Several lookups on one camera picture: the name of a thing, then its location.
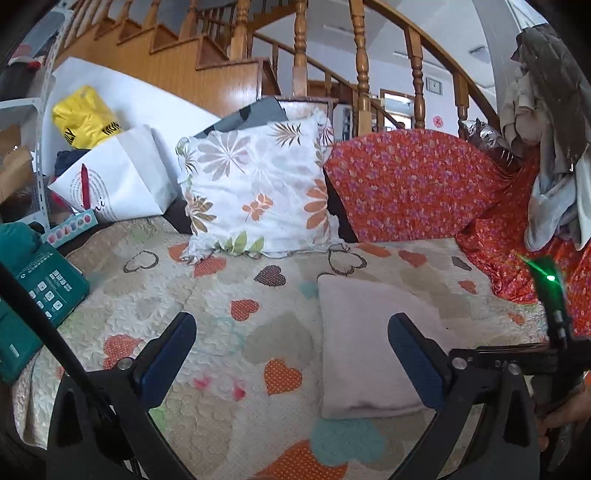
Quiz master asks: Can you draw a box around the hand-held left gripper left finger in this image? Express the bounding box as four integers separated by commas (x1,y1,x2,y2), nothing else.
46,311,198,480

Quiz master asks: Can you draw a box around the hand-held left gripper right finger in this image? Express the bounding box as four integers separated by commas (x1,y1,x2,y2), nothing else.
387,313,541,480

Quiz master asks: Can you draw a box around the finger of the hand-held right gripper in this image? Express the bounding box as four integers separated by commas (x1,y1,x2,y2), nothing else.
473,344,554,365

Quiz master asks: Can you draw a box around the white sweater with orange flowers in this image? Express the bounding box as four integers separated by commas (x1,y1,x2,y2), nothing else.
317,274,459,421

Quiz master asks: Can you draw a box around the pile of grey clothes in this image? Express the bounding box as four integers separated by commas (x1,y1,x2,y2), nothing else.
500,25,591,253

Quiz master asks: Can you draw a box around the person's right hand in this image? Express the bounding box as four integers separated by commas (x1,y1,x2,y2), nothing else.
538,371,591,455

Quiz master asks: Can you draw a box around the heart-patterned quilt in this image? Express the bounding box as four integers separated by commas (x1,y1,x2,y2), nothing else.
11,216,557,480

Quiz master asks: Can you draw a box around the teal cardboard box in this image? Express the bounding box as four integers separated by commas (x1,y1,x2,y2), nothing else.
0,223,91,386

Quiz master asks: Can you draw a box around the colourful paint palette box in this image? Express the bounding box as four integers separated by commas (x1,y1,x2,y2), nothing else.
41,213,99,246

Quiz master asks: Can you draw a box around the red floral sofa cover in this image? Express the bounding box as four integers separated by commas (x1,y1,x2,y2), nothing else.
322,128,591,339

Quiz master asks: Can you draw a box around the white paper bag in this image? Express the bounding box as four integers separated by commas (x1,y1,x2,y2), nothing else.
47,124,179,223

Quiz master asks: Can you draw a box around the white floral pillow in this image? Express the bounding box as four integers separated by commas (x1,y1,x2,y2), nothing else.
175,110,343,265

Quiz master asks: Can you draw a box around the silver foil bag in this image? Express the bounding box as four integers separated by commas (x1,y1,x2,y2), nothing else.
465,119,514,163

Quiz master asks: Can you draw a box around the large white board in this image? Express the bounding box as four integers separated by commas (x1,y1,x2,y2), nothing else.
50,56,223,195

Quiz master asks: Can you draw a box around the grey pillow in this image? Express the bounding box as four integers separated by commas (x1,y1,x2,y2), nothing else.
193,96,291,138

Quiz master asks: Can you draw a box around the yellow plastic bag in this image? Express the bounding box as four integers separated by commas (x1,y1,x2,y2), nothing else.
52,85,124,150

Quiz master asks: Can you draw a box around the white metal shelf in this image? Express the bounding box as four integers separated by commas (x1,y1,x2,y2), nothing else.
0,0,77,234

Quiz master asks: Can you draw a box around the wooden staircase railing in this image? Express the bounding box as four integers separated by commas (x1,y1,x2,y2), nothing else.
54,0,505,139

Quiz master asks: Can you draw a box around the black cable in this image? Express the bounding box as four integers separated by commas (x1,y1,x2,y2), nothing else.
0,262,155,480

